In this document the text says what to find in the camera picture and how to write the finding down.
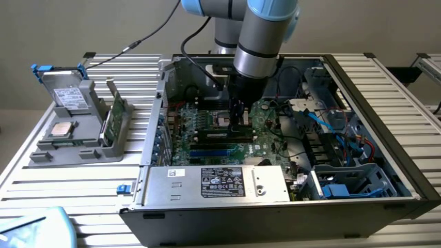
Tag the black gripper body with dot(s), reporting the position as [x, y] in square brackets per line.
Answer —
[245, 86]

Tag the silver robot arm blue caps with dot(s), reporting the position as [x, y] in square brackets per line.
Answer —
[256, 38]

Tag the RAM stick with white label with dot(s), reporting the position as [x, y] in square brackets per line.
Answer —
[213, 133]

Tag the CPU socket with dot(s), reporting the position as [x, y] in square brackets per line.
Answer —
[217, 119]

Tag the green motherboard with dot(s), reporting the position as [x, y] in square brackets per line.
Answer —
[213, 160]

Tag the silver chipset heatsink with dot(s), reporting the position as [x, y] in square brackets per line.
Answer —
[256, 161]

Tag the grey drive cage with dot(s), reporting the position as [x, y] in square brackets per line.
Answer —
[320, 82]

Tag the silver power supply unit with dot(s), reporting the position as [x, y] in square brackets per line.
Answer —
[192, 186]

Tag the green graphics card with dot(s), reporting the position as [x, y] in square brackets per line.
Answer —
[115, 118]

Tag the black table corner cap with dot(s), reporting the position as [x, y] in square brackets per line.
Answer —
[90, 54]
[371, 55]

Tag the grey disk bay cage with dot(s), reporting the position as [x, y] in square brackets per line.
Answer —
[365, 178]

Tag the blue case latch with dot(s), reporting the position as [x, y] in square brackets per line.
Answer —
[124, 188]

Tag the grey parts rack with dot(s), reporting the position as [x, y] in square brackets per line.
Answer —
[92, 152]

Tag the open black PC case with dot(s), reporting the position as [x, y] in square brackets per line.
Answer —
[276, 222]

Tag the silver CPU chip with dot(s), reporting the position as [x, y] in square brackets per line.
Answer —
[64, 129]

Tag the metal slat side table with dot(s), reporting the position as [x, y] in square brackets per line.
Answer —
[431, 63]

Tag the light blue plastic object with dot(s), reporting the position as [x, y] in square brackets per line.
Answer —
[35, 227]

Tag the silver drive bracket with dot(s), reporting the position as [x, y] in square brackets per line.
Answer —
[304, 106]

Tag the silver hard disk blue bracket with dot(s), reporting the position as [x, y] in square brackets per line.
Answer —
[68, 95]

